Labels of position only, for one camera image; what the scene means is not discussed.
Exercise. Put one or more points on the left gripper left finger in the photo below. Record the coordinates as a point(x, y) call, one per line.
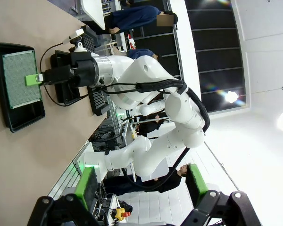
point(89, 188)

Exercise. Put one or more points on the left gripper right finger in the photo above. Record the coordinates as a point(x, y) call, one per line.
point(195, 183)

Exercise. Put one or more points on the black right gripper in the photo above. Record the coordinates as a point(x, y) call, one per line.
point(61, 75)

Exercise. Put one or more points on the green perforated circuit board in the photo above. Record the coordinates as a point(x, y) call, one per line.
point(16, 77)

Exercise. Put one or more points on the black ESD tray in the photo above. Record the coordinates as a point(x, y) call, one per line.
point(59, 57)
point(26, 117)

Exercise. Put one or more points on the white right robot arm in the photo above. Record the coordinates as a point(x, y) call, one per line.
point(151, 70)

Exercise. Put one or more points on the operator in black clothes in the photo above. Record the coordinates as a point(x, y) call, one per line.
point(122, 186)

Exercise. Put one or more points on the yellow emergency stop button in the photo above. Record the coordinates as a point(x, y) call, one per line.
point(119, 213)

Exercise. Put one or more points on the black slotted rack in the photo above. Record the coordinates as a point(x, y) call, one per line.
point(99, 101)

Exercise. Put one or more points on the person in black clothes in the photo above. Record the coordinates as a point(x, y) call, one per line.
point(151, 126)

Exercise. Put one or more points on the person in blue top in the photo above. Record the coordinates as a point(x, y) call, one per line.
point(138, 53)

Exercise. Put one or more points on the person in navy jacket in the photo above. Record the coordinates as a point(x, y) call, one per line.
point(132, 17)

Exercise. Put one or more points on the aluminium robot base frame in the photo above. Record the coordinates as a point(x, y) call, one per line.
point(66, 174)

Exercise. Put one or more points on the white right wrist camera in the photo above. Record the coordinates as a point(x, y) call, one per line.
point(77, 33)

